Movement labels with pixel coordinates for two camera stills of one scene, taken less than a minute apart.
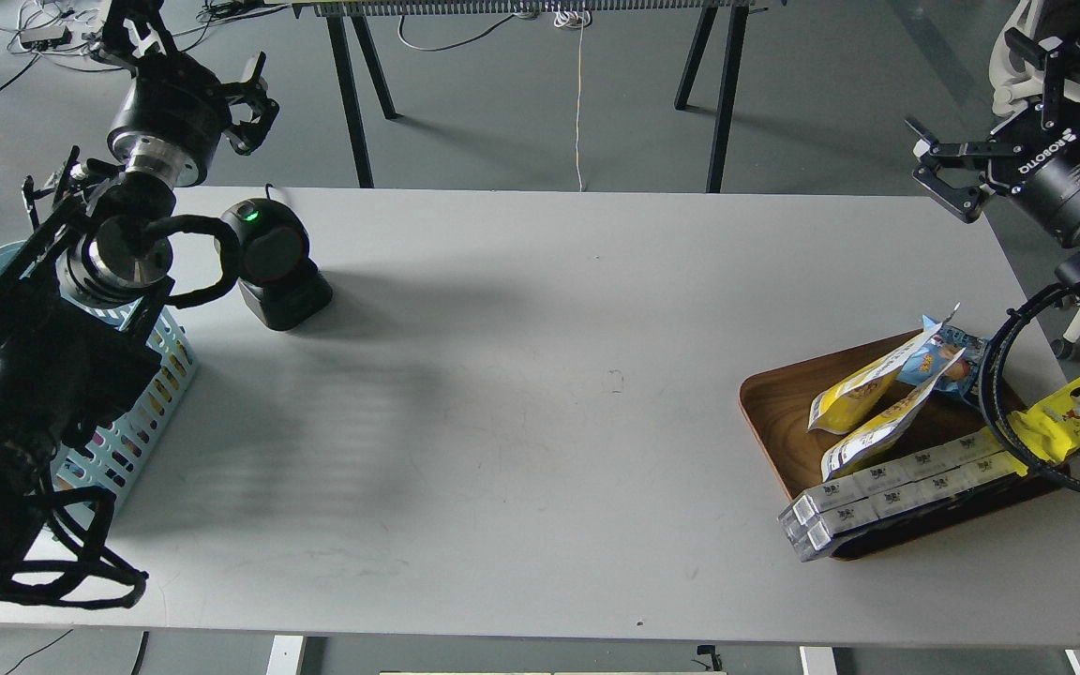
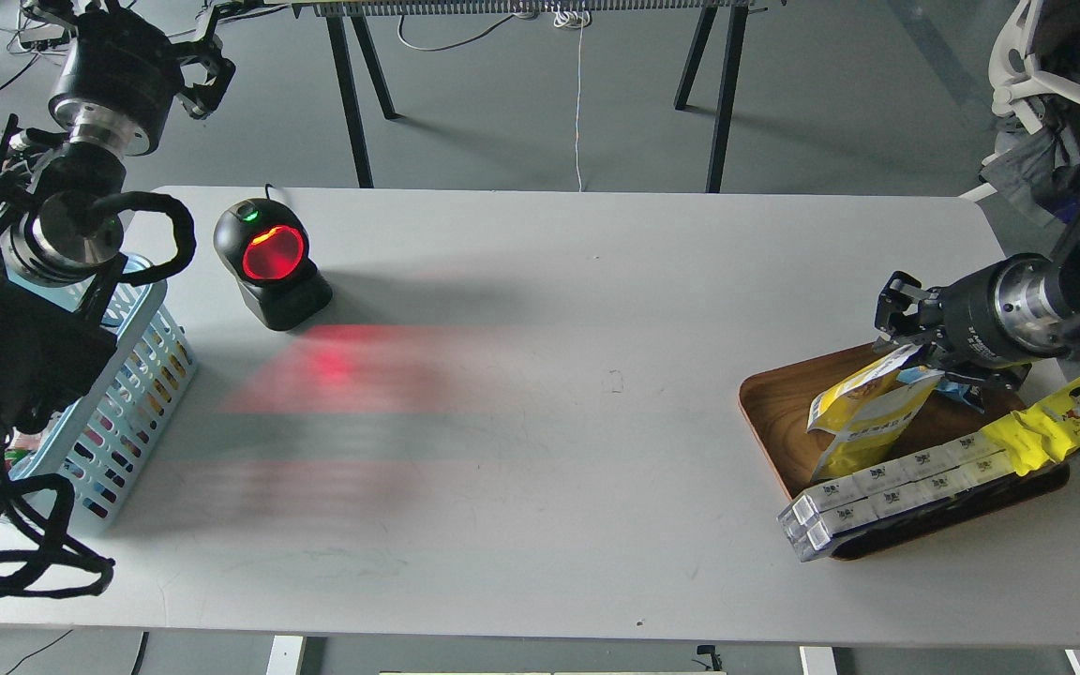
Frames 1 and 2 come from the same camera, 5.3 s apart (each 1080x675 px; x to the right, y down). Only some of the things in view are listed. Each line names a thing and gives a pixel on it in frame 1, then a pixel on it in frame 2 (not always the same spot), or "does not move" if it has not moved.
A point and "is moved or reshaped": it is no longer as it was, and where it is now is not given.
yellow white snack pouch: (848, 402) is moved or reshaped
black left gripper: (176, 118) -> (124, 79)
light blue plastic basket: (108, 456) does not move
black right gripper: (1067, 163) -> (1006, 312)
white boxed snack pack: (824, 516) does not move
